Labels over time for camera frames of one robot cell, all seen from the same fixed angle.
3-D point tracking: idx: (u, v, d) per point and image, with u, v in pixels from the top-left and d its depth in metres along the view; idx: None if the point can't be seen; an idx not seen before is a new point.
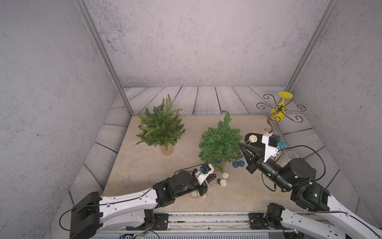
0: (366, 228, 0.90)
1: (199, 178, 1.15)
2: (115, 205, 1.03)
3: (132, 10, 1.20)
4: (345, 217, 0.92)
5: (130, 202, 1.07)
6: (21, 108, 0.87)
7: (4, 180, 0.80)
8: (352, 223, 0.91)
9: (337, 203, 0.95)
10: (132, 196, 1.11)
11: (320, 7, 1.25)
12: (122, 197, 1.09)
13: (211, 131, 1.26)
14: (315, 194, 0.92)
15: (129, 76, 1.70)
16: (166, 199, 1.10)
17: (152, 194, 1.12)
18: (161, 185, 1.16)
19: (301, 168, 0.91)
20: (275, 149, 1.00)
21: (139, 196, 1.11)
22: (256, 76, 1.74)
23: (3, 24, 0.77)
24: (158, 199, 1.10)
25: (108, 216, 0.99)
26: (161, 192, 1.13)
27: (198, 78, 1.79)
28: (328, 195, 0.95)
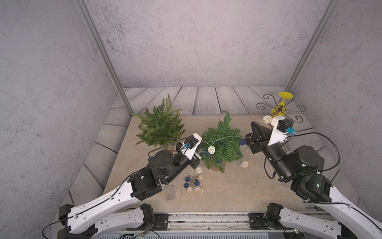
0: (369, 221, 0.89)
1: (186, 154, 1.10)
2: (83, 215, 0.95)
3: (132, 10, 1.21)
4: (348, 209, 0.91)
5: (100, 206, 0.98)
6: (20, 108, 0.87)
7: (4, 180, 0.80)
8: (354, 215, 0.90)
9: (339, 195, 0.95)
10: (102, 199, 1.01)
11: (320, 7, 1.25)
12: (91, 203, 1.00)
13: (211, 131, 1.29)
14: (318, 184, 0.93)
15: (129, 76, 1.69)
16: (144, 188, 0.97)
17: (126, 190, 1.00)
18: (138, 175, 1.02)
19: (309, 156, 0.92)
20: (282, 134, 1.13)
21: (110, 197, 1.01)
22: (256, 76, 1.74)
23: (3, 24, 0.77)
24: (135, 192, 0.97)
25: (80, 226, 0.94)
26: (140, 181, 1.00)
27: (198, 78, 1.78)
28: (330, 186, 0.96)
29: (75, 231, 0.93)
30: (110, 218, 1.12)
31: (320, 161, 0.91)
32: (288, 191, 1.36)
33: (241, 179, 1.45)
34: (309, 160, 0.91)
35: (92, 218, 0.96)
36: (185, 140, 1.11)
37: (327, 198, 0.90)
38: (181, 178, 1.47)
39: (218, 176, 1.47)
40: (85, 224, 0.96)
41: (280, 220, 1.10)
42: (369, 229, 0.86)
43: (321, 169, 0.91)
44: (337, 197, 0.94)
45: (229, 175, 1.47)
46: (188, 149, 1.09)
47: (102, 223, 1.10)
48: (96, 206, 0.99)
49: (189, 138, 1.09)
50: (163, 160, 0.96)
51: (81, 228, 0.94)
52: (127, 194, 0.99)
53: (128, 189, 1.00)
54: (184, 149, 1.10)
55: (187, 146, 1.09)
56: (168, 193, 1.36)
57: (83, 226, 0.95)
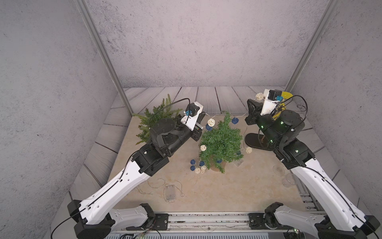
0: (342, 200, 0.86)
1: (188, 122, 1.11)
2: (96, 203, 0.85)
3: (132, 10, 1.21)
4: (321, 180, 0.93)
5: (111, 191, 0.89)
6: (21, 108, 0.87)
7: (4, 180, 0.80)
8: (326, 187, 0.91)
9: (318, 167, 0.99)
10: (109, 184, 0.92)
11: (320, 7, 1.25)
12: (100, 192, 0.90)
13: (211, 131, 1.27)
14: (297, 150, 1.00)
15: (129, 75, 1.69)
16: (152, 162, 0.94)
17: (133, 168, 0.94)
18: (141, 150, 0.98)
19: (290, 118, 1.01)
20: (272, 102, 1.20)
21: (118, 179, 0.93)
22: (256, 76, 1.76)
23: (3, 24, 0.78)
24: (143, 168, 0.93)
25: (96, 216, 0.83)
26: (144, 157, 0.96)
27: (198, 78, 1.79)
28: (312, 157, 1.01)
29: (92, 223, 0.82)
30: (121, 212, 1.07)
31: (301, 123, 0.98)
32: (288, 191, 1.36)
33: (241, 179, 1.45)
34: (288, 120, 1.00)
35: (107, 204, 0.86)
36: (186, 108, 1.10)
37: (300, 162, 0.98)
38: (181, 178, 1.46)
39: (218, 176, 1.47)
40: (102, 213, 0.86)
41: (274, 213, 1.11)
42: (336, 203, 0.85)
43: (298, 131, 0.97)
44: (314, 168, 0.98)
45: (229, 175, 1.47)
46: (190, 117, 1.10)
47: (117, 216, 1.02)
48: (105, 192, 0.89)
49: (189, 105, 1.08)
50: (165, 126, 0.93)
51: (99, 217, 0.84)
52: (135, 172, 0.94)
53: (135, 168, 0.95)
54: (187, 117, 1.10)
55: (189, 114, 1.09)
56: (168, 193, 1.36)
57: (99, 215, 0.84)
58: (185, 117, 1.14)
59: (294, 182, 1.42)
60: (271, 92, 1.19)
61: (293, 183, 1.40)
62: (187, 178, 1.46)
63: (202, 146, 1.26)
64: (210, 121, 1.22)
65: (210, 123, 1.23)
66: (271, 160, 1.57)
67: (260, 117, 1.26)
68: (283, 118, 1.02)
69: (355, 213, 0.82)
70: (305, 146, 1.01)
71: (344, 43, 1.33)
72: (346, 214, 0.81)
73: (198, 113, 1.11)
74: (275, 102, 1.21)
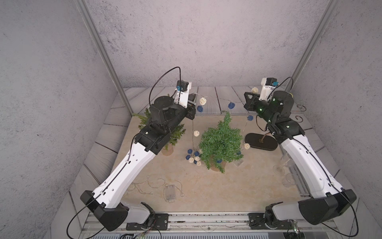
0: (322, 171, 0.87)
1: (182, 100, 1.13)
2: (111, 186, 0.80)
3: (132, 10, 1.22)
4: (305, 152, 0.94)
5: (122, 174, 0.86)
6: (21, 108, 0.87)
7: (4, 180, 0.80)
8: (309, 159, 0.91)
9: (304, 142, 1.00)
10: (118, 169, 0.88)
11: (320, 7, 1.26)
12: (110, 177, 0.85)
13: (211, 131, 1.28)
14: (287, 126, 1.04)
15: (129, 75, 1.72)
16: (156, 139, 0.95)
17: (139, 148, 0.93)
18: (142, 131, 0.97)
19: (282, 96, 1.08)
20: (270, 87, 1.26)
21: (127, 162, 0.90)
22: (256, 75, 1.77)
23: (3, 24, 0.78)
24: (148, 146, 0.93)
25: (114, 198, 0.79)
26: (146, 137, 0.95)
27: (198, 78, 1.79)
28: (301, 133, 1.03)
29: (111, 206, 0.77)
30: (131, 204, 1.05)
31: (291, 100, 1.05)
32: (288, 191, 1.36)
33: (241, 179, 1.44)
34: (280, 97, 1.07)
35: (122, 186, 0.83)
36: (177, 84, 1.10)
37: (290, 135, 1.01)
38: (181, 178, 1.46)
39: (218, 176, 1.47)
40: (118, 195, 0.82)
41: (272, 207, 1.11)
42: (316, 173, 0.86)
43: (288, 106, 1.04)
44: (302, 142, 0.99)
45: (229, 175, 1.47)
46: (182, 93, 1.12)
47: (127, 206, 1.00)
48: (117, 176, 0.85)
49: (180, 80, 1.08)
50: (164, 102, 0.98)
51: (116, 199, 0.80)
52: (142, 151, 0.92)
53: (141, 149, 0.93)
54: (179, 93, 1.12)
55: (180, 89, 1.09)
56: (168, 193, 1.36)
57: (116, 198, 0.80)
58: (177, 94, 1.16)
59: (294, 182, 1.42)
60: (268, 78, 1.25)
61: (293, 183, 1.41)
62: (187, 178, 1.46)
63: (195, 132, 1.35)
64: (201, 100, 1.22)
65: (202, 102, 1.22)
66: (271, 160, 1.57)
67: (258, 102, 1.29)
68: (276, 95, 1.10)
69: (332, 183, 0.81)
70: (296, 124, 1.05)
71: (343, 43, 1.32)
72: (323, 182, 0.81)
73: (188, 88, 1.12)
74: (272, 87, 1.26)
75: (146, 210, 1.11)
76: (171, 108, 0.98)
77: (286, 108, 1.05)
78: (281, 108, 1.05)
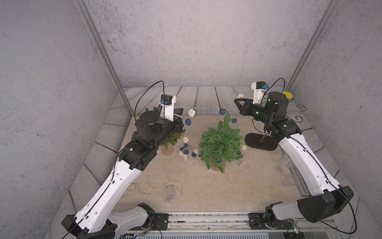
0: (319, 168, 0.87)
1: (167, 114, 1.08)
2: (93, 210, 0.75)
3: (132, 10, 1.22)
4: (302, 150, 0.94)
5: (106, 195, 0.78)
6: (21, 108, 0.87)
7: (4, 180, 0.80)
8: (306, 157, 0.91)
9: (301, 140, 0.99)
10: (102, 189, 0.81)
11: (320, 7, 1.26)
12: (94, 199, 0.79)
13: (211, 131, 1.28)
14: (285, 125, 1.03)
15: (128, 75, 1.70)
16: (141, 155, 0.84)
17: (123, 167, 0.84)
18: (127, 148, 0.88)
19: (277, 96, 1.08)
20: (260, 90, 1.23)
21: (110, 181, 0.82)
22: (256, 75, 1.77)
23: (3, 24, 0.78)
24: (133, 164, 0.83)
25: (96, 222, 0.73)
26: (131, 154, 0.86)
27: (198, 78, 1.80)
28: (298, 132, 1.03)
29: (95, 230, 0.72)
30: (122, 215, 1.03)
31: (285, 99, 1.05)
32: (288, 191, 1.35)
33: (241, 179, 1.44)
34: (275, 97, 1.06)
35: (106, 208, 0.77)
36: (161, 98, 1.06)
37: (287, 134, 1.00)
38: (181, 178, 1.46)
39: (218, 176, 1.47)
40: (103, 217, 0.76)
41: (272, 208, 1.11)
42: (313, 171, 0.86)
43: (283, 105, 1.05)
44: (298, 140, 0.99)
45: (229, 175, 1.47)
46: (166, 107, 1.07)
47: (117, 220, 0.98)
48: (100, 197, 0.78)
49: (163, 94, 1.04)
50: (150, 116, 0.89)
51: (100, 222, 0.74)
52: (126, 169, 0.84)
53: (125, 166, 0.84)
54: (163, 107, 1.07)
55: (164, 103, 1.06)
56: (168, 193, 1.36)
57: (100, 221, 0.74)
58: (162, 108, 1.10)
59: (294, 182, 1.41)
60: (258, 82, 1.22)
61: (293, 183, 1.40)
62: (187, 178, 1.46)
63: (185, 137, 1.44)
64: (191, 112, 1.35)
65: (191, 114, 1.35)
66: (271, 160, 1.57)
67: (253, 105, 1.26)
68: (270, 96, 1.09)
69: (329, 180, 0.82)
70: (292, 123, 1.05)
71: (343, 42, 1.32)
72: (320, 179, 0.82)
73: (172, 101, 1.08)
74: (263, 90, 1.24)
75: (141, 214, 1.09)
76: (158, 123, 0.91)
77: (281, 107, 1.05)
78: (277, 108, 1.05)
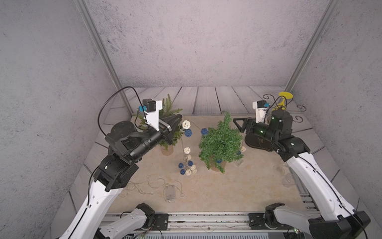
0: (331, 191, 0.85)
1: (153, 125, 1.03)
2: (72, 237, 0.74)
3: (132, 10, 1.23)
4: (312, 171, 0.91)
5: (83, 220, 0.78)
6: (21, 108, 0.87)
7: (4, 180, 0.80)
8: (317, 180, 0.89)
9: (310, 160, 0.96)
10: (79, 214, 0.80)
11: (320, 8, 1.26)
12: (72, 225, 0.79)
13: (211, 131, 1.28)
14: (292, 143, 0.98)
15: (129, 76, 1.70)
16: (117, 175, 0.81)
17: (99, 188, 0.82)
18: (100, 167, 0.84)
19: (280, 114, 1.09)
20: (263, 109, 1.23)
21: (87, 206, 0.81)
22: (256, 76, 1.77)
23: (3, 24, 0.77)
24: (108, 184, 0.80)
25: None
26: (107, 173, 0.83)
27: (199, 78, 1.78)
28: (306, 151, 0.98)
29: None
30: (115, 225, 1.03)
31: (289, 117, 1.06)
32: (288, 191, 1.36)
33: (242, 179, 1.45)
34: (279, 115, 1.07)
35: (86, 233, 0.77)
36: (142, 105, 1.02)
37: (294, 153, 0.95)
38: (182, 178, 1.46)
39: (218, 176, 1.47)
40: None
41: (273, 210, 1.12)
42: (325, 193, 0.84)
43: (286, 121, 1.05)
44: (308, 160, 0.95)
45: (229, 175, 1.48)
46: (148, 113, 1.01)
47: (110, 232, 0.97)
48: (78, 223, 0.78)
49: (144, 100, 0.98)
50: (123, 130, 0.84)
51: None
52: (101, 191, 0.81)
53: (100, 188, 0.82)
54: (144, 114, 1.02)
55: (145, 110, 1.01)
56: (168, 193, 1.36)
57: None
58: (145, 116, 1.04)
59: (294, 182, 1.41)
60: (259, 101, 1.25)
61: (293, 183, 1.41)
62: (187, 178, 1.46)
63: (186, 149, 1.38)
64: (184, 123, 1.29)
65: (185, 125, 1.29)
66: (271, 160, 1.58)
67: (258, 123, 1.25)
68: (273, 114, 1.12)
69: (342, 205, 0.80)
70: (299, 140, 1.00)
71: (343, 43, 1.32)
72: (333, 204, 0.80)
73: (157, 107, 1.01)
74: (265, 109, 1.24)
75: (138, 219, 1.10)
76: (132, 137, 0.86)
77: (286, 122, 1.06)
78: (281, 125, 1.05)
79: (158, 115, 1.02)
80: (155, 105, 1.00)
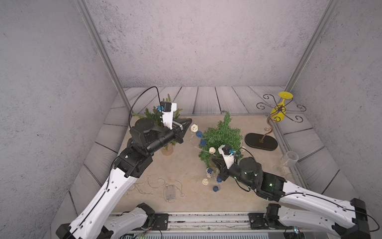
0: (328, 202, 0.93)
1: (167, 124, 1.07)
2: (88, 219, 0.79)
3: (132, 10, 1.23)
4: (303, 197, 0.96)
5: (100, 204, 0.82)
6: (21, 108, 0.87)
7: (4, 180, 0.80)
8: (310, 201, 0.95)
9: (294, 186, 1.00)
10: (97, 197, 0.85)
11: (320, 8, 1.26)
12: (88, 207, 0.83)
13: (211, 131, 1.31)
14: (270, 183, 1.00)
15: (129, 75, 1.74)
16: (136, 163, 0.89)
17: (118, 174, 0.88)
18: (121, 155, 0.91)
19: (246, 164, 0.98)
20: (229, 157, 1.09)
21: (105, 189, 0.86)
22: (256, 76, 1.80)
23: (3, 24, 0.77)
24: (128, 172, 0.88)
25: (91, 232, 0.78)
26: (126, 161, 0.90)
27: (198, 78, 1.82)
28: (284, 182, 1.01)
29: None
30: (118, 220, 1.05)
31: (256, 165, 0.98)
32: None
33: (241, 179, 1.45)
34: (248, 168, 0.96)
35: (100, 218, 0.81)
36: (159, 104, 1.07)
37: (280, 194, 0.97)
38: (182, 178, 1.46)
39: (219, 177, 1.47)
40: (98, 225, 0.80)
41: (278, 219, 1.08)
42: (326, 208, 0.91)
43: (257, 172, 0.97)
44: (291, 189, 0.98)
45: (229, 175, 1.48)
46: (164, 113, 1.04)
47: (113, 226, 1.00)
48: (95, 206, 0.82)
49: (159, 101, 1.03)
50: (145, 124, 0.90)
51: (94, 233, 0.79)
52: (121, 178, 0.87)
53: (119, 175, 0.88)
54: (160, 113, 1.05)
55: (161, 109, 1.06)
56: (168, 193, 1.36)
57: (95, 230, 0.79)
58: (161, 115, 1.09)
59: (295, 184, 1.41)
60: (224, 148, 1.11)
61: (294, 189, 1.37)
62: (187, 178, 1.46)
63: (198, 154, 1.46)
64: (193, 127, 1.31)
65: (193, 129, 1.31)
66: (271, 160, 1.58)
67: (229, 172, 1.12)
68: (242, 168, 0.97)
69: (343, 207, 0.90)
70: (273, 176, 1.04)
71: (343, 43, 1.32)
72: (340, 214, 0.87)
73: (172, 107, 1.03)
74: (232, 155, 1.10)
75: (140, 216, 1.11)
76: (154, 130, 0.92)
77: (259, 171, 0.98)
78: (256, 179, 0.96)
79: (173, 116, 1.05)
80: (171, 105, 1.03)
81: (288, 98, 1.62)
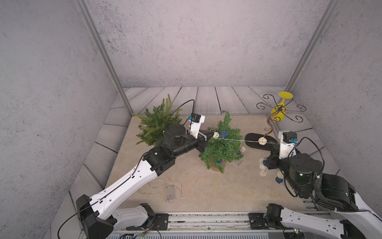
0: None
1: (193, 131, 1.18)
2: (108, 197, 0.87)
3: (132, 10, 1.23)
4: (370, 217, 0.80)
5: (122, 187, 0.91)
6: (20, 108, 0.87)
7: (4, 180, 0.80)
8: (374, 222, 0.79)
9: (362, 203, 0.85)
10: (121, 180, 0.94)
11: (320, 8, 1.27)
12: (111, 186, 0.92)
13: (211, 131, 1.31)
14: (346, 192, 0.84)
15: (129, 75, 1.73)
16: (162, 162, 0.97)
17: (145, 166, 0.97)
18: (151, 151, 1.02)
19: (303, 164, 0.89)
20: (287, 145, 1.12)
21: (131, 176, 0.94)
22: (256, 76, 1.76)
23: (3, 24, 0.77)
24: (154, 167, 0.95)
25: (107, 210, 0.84)
26: (154, 158, 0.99)
27: (198, 78, 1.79)
28: (354, 192, 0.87)
29: (103, 216, 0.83)
30: (122, 211, 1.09)
31: (319, 167, 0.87)
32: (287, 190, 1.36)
33: (241, 179, 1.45)
34: (306, 169, 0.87)
35: (118, 199, 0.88)
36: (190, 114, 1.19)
37: (355, 207, 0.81)
38: (182, 178, 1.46)
39: (218, 176, 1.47)
40: (114, 206, 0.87)
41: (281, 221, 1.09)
42: None
43: (320, 173, 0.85)
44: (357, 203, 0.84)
45: (229, 175, 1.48)
46: (193, 123, 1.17)
47: (118, 215, 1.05)
48: (117, 187, 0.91)
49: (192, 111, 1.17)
50: (177, 130, 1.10)
51: (109, 212, 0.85)
52: (147, 169, 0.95)
53: (146, 167, 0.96)
54: (190, 122, 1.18)
55: (192, 119, 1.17)
56: (168, 193, 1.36)
57: (110, 209, 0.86)
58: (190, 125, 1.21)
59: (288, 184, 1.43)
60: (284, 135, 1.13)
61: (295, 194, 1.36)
62: (187, 178, 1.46)
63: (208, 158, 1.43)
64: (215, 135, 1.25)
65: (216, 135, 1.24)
66: None
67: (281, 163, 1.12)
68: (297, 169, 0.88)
69: None
70: (338, 179, 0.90)
71: (343, 43, 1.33)
72: None
73: (201, 119, 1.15)
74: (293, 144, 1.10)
75: (142, 214, 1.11)
76: (183, 136, 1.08)
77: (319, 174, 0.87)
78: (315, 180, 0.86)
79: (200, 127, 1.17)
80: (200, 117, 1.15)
81: (288, 98, 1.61)
